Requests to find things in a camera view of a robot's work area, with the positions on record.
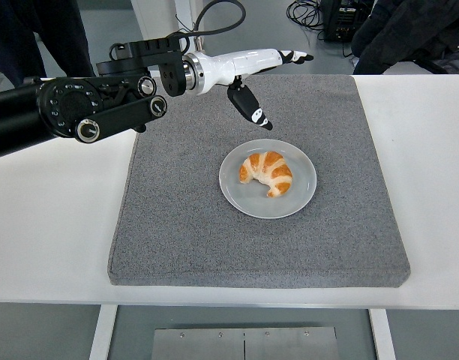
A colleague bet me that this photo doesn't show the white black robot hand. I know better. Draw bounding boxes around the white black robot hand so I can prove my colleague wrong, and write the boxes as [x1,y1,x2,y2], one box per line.
[199,48,315,133]

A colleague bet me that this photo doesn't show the golden croissant bread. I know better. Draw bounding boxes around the golden croissant bread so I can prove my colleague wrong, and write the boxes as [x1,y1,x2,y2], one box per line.
[238,151,293,199]

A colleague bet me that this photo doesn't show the pale grey round plate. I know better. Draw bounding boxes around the pale grey round plate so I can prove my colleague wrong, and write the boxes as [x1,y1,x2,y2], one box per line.
[218,139,318,220]

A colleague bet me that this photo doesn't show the black electronics box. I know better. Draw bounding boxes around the black electronics box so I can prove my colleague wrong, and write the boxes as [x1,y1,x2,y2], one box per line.
[321,0,377,43]

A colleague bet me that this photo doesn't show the person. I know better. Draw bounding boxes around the person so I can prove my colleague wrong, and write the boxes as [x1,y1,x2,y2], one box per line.
[352,0,459,80]

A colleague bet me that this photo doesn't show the grey speckled mat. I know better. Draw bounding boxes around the grey speckled mat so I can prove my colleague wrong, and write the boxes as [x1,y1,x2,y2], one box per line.
[107,73,413,289]

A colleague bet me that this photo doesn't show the person's legs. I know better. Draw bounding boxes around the person's legs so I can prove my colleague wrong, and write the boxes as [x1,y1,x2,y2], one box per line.
[0,0,96,88]

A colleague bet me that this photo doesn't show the white table leg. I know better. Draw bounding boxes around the white table leg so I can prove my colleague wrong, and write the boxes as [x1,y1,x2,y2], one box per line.
[367,307,398,360]
[88,304,119,360]

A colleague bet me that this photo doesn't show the black floor cables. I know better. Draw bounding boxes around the black floor cables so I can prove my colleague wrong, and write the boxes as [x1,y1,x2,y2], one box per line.
[286,0,356,60]

